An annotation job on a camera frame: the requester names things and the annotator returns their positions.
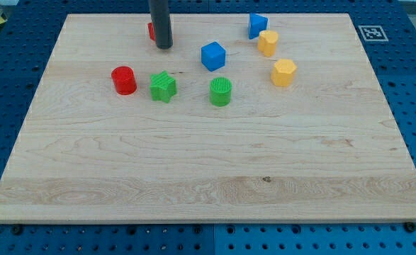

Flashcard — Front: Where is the black bolt front left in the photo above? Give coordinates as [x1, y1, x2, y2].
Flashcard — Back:
[11, 225, 23, 235]

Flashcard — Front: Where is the green star block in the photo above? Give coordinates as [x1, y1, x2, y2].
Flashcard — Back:
[150, 71, 177, 103]

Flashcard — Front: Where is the red cylinder block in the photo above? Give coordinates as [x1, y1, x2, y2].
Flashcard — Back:
[111, 66, 137, 95]

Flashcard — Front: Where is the blue triangle block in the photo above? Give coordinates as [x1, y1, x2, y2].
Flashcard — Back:
[248, 13, 268, 40]

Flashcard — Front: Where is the blue cube block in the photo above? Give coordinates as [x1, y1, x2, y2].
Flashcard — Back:
[201, 42, 226, 72]

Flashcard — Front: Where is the black bolt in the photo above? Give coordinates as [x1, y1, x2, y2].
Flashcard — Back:
[11, 225, 23, 235]
[403, 222, 416, 233]

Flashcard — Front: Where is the white fiducial marker tag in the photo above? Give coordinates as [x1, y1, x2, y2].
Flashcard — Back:
[359, 25, 388, 42]

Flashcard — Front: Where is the yellow hexagon block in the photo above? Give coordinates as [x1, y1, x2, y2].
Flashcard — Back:
[271, 59, 297, 87]

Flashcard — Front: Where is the black bolt front right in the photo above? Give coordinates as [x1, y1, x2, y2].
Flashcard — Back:
[403, 222, 416, 233]

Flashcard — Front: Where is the red block behind rod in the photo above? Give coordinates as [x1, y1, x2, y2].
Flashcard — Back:
[147, 23, 155, 41]

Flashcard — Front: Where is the light wooden board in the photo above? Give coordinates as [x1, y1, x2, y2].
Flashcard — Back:
[0, 13, 416, 225]

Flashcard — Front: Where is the green cylinder block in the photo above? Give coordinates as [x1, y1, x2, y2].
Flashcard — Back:
[210, 77, 232, 107]

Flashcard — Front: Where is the yellow heart block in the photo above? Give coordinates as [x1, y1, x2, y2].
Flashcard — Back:
[257, 30, 279, 57]

